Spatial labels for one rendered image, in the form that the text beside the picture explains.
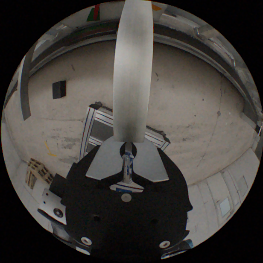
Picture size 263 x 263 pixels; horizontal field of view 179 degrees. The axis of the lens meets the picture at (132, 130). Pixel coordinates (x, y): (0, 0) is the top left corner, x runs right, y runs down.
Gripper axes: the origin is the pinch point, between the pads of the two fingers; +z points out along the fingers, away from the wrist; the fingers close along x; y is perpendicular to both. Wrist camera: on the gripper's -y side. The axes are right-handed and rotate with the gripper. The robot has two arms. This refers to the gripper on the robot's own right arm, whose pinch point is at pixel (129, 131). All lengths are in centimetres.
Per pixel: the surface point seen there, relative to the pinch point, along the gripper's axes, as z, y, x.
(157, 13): 7.5, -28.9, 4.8
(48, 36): 7.3, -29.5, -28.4
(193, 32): 12.7, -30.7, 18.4
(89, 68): 83, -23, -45
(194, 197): 34, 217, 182
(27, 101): -0.5, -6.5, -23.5
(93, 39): 66, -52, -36
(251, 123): 39, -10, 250
